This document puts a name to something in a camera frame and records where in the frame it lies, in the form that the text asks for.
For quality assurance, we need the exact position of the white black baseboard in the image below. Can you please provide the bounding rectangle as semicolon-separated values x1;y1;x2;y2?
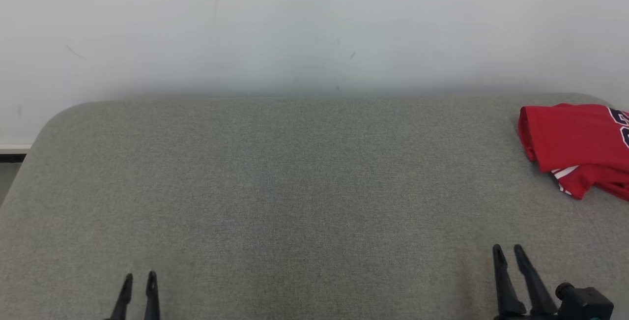
0;144;33;163

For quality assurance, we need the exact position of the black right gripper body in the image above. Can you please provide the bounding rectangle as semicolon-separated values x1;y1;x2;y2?
494;313;561;320

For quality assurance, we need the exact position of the red white-sleeved jersey shirt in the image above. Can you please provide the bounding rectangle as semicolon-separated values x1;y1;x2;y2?
518;103;629;173

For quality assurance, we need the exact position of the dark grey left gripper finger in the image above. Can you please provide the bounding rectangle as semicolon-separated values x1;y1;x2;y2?
145;271;161;320
109;273;134;320

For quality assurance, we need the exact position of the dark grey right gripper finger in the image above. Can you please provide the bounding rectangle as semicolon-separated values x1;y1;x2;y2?
514;244;559;316
492;244;527;317

